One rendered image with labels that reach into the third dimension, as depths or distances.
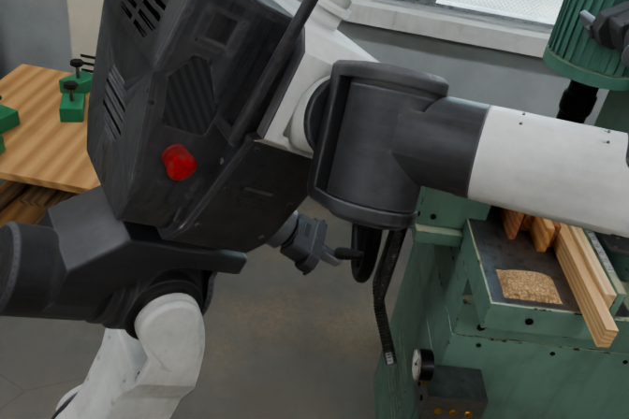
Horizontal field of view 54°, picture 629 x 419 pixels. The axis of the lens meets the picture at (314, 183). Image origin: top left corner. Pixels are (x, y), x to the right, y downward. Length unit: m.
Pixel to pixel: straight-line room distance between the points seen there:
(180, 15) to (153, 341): 0.45
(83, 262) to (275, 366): 1.35
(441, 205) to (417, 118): 0.66
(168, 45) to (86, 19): 1.92
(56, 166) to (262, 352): 0.85
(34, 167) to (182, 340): 1.15
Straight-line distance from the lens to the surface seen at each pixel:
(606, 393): 1.50
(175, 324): 0.86
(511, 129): 0.57
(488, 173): 0.56
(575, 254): 1.20
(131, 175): 0.68
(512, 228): 1.22
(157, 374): 0.94
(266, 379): 2.03
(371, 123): 0.57
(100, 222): 0.81
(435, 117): 0.57
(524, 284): 1.12
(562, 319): 1.14
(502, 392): 1.44
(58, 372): 2.07
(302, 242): 1.21
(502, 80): 2.64
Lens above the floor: 1.60
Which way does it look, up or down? 34 degrees down
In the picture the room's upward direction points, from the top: 9 degrees clockwise
